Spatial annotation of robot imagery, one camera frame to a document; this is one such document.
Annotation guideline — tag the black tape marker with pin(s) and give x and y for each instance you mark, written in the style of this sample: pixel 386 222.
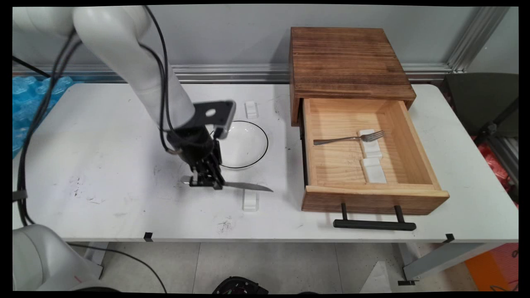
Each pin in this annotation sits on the black tape marker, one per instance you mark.
pixel 449 238
pixel 405 283
pixel 148 237

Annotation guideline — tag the orange box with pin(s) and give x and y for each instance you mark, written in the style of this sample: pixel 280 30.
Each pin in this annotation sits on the orange box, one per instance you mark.
pixel 492 269

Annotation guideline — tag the white cutlery rest block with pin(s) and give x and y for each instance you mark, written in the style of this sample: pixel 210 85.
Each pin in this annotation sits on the white cutlery rest block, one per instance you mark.
pixel 250 203
pixel 251 109
pixel 374 171
pixel 370 147

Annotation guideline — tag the aluminium frame bar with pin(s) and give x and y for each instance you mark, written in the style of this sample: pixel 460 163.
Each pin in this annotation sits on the aluminium frame bar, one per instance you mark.
pixel 507 157

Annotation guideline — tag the white plate with black rim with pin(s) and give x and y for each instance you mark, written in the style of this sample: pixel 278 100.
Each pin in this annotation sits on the white plate with black rim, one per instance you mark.
pixel 244 145

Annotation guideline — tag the grey slanted table leg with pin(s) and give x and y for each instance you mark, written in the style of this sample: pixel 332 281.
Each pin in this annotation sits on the grey slanted table leg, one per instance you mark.
pixel 439 258

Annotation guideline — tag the dark wooden cabinet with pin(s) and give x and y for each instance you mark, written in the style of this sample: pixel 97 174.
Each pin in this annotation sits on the dark wooden cabinet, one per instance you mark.
pixel 348 62

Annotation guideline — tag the silver fork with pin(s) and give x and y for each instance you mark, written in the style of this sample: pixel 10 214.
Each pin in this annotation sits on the silver fork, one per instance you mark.
pixel 335 140

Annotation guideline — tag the diagonal aluminium post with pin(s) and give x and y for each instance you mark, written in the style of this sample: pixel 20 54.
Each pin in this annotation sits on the diagonal aluminium post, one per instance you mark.
pixel 476 39

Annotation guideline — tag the light wooden drawer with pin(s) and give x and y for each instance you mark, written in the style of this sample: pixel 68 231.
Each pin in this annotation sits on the light wooden drawer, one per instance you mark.
pixel 372 200

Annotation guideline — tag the black object on floor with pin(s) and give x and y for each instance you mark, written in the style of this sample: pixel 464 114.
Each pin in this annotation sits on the black object on floor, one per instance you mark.
pixel 240 286

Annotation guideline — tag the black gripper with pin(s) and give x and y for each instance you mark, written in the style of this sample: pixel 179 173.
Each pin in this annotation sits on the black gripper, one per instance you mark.
pixel 194 145

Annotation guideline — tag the horizontal aluminium rail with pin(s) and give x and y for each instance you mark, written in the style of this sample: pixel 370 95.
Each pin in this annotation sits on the horizontal aluminium rail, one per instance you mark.
pixel 248 73

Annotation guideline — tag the blue bubble wrap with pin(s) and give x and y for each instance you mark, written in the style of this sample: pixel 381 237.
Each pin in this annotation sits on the blue bubble wrap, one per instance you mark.
pixel 27 107

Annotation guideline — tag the silver table knife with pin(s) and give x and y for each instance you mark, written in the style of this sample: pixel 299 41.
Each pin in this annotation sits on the silver table knife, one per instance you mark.
pixel 248 187

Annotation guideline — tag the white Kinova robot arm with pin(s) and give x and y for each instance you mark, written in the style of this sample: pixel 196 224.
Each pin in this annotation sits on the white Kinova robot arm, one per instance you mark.
pixel 124 49

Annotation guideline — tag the red plastic bag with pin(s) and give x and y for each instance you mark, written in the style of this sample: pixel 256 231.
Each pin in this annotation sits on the red plastic bag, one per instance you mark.
pixel 495 165

